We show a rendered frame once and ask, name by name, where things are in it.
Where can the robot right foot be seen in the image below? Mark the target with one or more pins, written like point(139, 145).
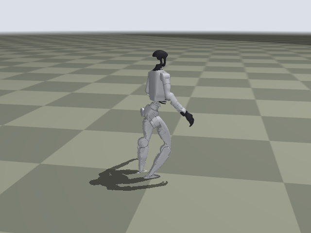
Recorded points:
point(146, 177)

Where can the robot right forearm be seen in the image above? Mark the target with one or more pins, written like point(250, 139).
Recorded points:
point(176, 104)

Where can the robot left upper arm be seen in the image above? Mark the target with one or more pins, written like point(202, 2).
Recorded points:
point(147, 85)

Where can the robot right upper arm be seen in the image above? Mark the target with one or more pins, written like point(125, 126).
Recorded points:
point(165, 78)

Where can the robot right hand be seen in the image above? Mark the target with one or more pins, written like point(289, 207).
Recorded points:
point(189, 117)

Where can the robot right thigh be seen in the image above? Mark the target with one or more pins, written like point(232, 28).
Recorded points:
point(162, 130)

